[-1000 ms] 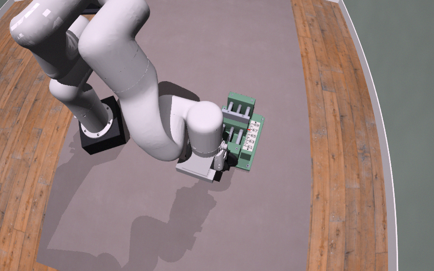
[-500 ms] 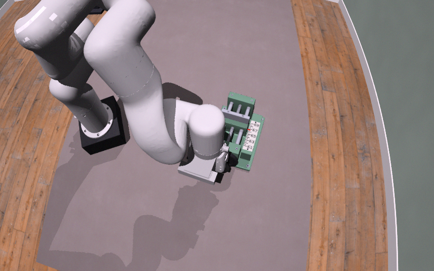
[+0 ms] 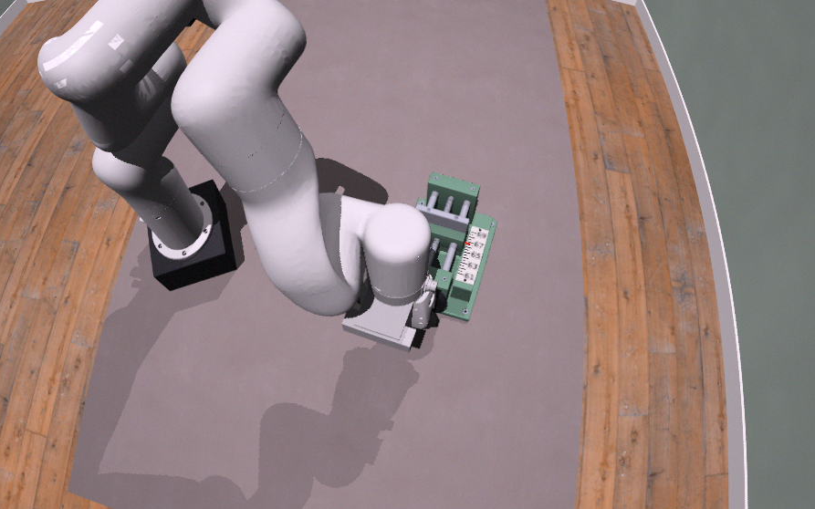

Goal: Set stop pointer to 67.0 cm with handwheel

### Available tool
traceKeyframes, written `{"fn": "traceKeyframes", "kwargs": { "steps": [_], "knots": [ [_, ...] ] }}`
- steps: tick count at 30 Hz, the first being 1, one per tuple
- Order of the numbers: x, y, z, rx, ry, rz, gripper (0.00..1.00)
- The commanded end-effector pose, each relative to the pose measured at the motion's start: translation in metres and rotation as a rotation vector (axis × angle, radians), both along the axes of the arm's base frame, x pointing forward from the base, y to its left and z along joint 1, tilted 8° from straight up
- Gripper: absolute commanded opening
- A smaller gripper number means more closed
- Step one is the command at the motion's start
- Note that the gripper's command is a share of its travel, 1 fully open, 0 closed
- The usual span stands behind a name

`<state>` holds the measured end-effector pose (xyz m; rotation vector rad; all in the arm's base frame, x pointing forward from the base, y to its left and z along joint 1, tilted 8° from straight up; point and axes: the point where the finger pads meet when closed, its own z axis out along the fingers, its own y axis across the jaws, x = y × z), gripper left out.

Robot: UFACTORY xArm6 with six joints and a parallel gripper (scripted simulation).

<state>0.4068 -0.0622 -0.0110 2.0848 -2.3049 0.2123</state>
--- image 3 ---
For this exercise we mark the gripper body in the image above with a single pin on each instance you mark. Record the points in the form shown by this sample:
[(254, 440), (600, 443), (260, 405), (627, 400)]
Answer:
[(420, 313)]

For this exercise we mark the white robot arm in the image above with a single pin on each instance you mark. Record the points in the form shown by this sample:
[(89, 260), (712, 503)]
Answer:
[(226, 103)]

